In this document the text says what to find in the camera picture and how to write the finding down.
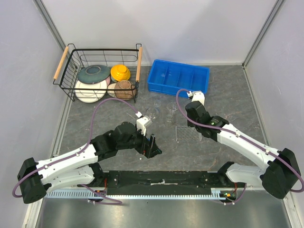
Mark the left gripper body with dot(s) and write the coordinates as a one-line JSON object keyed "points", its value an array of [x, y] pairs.
{"points": [[142, 147]]}

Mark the clear acrylic tube rack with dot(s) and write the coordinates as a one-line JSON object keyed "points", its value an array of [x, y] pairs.
{"points": [[185, 133]]}

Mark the blue plastic divided bin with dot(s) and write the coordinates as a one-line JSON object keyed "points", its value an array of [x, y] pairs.
{"points": [[166, 77]]}

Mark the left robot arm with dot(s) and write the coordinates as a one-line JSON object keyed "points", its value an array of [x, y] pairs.
{"points": [[81, 166]]}

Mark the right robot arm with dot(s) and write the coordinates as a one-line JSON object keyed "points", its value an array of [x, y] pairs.
{"points": [[277, 171]]}

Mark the glass petri dish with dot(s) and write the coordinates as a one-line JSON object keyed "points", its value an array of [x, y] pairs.
{"points": [[153, 112]]}

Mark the small glass bottle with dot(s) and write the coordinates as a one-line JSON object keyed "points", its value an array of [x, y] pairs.
{"points": [[169, 118]]}

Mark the glass beaker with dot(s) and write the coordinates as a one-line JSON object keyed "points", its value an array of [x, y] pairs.
{"points": [[157, 103]]}

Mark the glass conical flask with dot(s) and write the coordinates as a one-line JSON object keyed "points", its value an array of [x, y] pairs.
{"points": [[172, 107]]}

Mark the brown ceramic bowl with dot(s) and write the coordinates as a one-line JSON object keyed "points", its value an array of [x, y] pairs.
{"points": [[125, 90]]}

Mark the white ceramic bowl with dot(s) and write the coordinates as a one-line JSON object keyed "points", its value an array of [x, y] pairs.
{"points": [[111, 90]]}

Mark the yellow ceramic bowl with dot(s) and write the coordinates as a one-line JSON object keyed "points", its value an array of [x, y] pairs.
{"points": [[120, 73]]}

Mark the white ceramic plate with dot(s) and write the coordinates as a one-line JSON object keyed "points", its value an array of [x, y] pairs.
{"points": [[90, 93]]}

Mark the teal ceramic plate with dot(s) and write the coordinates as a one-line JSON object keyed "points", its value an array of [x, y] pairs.
{"points": [[93, 74]]}

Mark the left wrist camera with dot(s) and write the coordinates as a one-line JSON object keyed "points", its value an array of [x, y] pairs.
{"points": [[142, 124]]}

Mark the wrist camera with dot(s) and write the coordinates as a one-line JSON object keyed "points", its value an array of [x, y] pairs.
{"points": [[142, 124], [196, 96]]}

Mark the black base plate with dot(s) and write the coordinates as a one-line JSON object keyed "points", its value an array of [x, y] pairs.
{"points": [[162, 182]]}

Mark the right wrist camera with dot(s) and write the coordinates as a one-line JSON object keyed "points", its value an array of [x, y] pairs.
{"points": [[196, 96]]}

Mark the light blue cable duct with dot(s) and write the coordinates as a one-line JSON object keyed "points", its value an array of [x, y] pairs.
{"points": [[87, 194]]}

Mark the black wire basket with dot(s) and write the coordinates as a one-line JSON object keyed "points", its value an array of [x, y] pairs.
{"points": [[75, 59]]}

